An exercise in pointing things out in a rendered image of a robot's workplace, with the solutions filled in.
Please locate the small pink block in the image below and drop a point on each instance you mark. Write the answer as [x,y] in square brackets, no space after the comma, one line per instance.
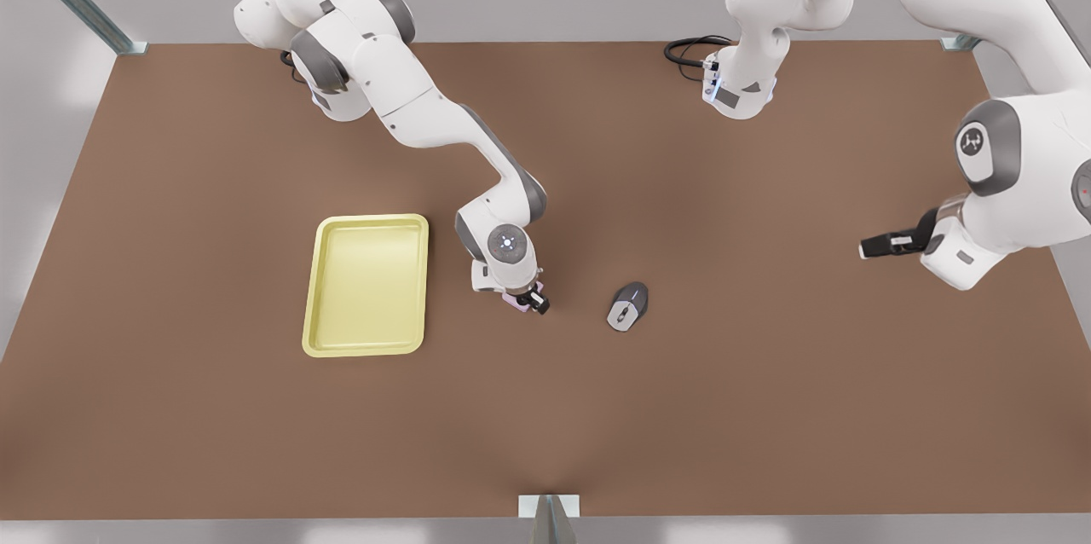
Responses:
[515,300]

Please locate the yellow rectangular tray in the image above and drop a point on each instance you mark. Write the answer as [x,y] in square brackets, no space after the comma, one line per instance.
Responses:
[366,285]

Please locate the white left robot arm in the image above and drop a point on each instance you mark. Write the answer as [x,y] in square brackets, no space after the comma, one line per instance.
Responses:
[1014,24]

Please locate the grey computer mouse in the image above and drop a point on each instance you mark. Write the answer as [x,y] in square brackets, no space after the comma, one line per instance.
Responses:
[628,306]

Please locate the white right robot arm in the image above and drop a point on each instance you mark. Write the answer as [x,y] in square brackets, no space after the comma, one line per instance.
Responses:
[409,92]

